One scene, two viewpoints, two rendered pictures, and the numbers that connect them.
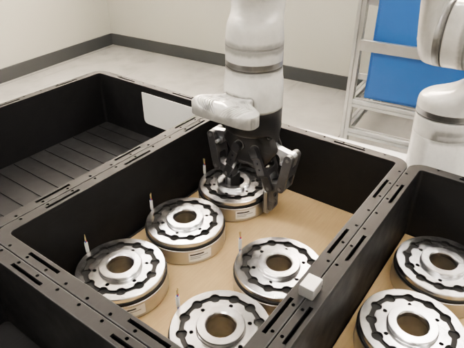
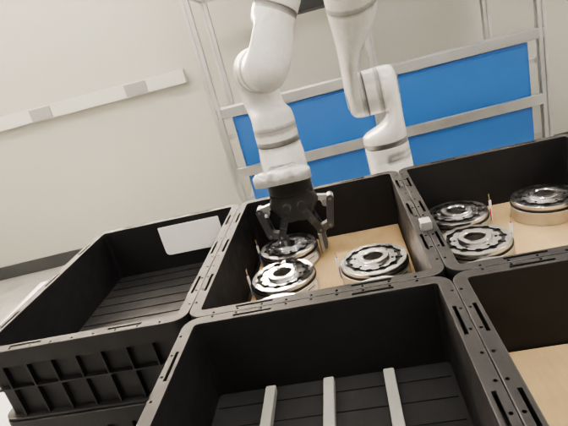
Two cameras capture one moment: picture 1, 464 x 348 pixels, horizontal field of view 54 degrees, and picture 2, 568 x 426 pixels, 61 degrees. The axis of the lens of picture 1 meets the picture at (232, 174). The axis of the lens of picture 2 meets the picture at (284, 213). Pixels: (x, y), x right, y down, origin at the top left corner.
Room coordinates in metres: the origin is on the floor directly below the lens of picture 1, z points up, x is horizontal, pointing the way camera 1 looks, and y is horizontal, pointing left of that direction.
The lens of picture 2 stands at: (-0.15, 0.34, 1.20)
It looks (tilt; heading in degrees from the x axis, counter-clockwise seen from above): 19 degrees down; 334
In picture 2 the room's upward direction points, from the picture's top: 15 degrees counter-clockwise
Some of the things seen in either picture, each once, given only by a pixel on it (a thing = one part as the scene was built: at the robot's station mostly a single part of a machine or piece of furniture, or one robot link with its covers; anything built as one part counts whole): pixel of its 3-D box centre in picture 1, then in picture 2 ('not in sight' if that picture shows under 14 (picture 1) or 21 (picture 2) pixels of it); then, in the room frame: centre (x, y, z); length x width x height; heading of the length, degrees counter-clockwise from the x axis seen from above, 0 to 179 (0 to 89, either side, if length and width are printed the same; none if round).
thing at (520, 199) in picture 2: not in sight; (544, 196); (0.31, -0.35, 0.86); 0.10 x 0.10 x 0.01
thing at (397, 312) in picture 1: (412, 325); (474, 237); (0.30, -0.18, 0.86); 0.05 x 0.05 x 0.01
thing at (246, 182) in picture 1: (233, 181); (287, 244); (0.56, 0.00, 0.86); 0.05 x 0.05 x 0.01
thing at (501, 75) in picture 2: not in sight; (461, 115); (1.60, -1.67, 0.60); 0.72 x 0.03 x 0.56; 59
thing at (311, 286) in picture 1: (310, 286); (425, 223); (0.28, -0.07, 0.94); 0.02 x 0.01 x 0.01; 144
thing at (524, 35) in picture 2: not in sight; (374, 73); (1.83, -1.34, 0.91); 1.70 x 0.10 x 0.05; 59
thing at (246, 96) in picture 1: (245, 84); (281, 157); (0.53, -0.02, 1.02); 0.11 x 0.09 x 0.06; 144
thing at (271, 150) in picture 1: (252, 131); (292, 193); (0.54, -0.03, 0.95); 0.08 x 0.08 x 0.09
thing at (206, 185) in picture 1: (233, 184); (288, 246); (0.56, 0.00, 0.86); 0.10 x 0.10 x 0.01
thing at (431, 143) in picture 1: (436, 161); (394, 181); (0.63, -0.33, 0.85); 0.09 x 0.09 x 0.17; 51
